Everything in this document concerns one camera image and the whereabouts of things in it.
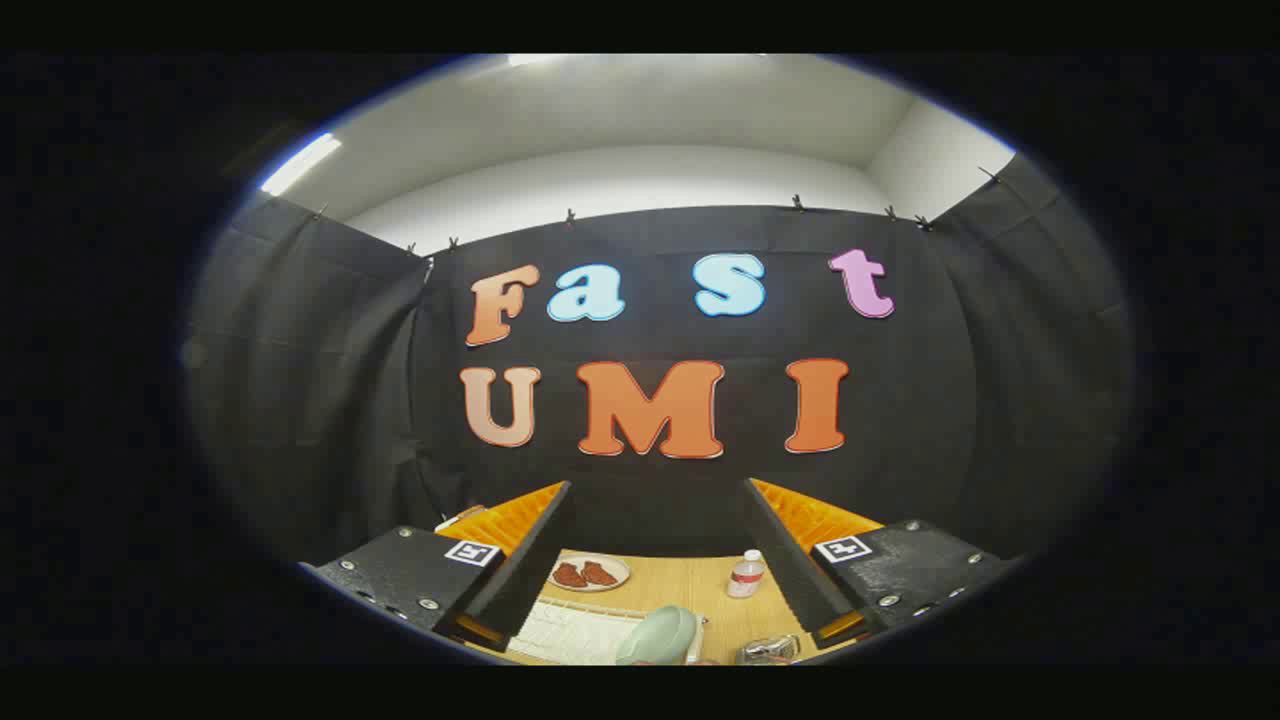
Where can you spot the ceiling light panel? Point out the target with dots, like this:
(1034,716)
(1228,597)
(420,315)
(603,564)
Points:
(300,163)

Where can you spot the white toaster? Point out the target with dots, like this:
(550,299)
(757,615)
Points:
(460,516)

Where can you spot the white round plate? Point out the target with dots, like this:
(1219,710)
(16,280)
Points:
(620,567)

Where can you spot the brown meat piece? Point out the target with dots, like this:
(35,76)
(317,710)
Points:
(570,575)
(598,573)

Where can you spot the clear plastic water bottle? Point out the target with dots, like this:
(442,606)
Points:
(745,575)

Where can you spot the pale green plate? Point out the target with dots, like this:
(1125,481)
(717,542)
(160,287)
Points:
(660,635)

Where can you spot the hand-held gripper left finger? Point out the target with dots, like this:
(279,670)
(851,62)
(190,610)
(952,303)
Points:
(525,570)

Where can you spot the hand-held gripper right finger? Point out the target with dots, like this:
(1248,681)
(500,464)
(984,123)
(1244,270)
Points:
(790,570)

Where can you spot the white ribbed drain tray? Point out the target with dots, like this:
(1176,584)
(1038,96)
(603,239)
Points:
(565,635)

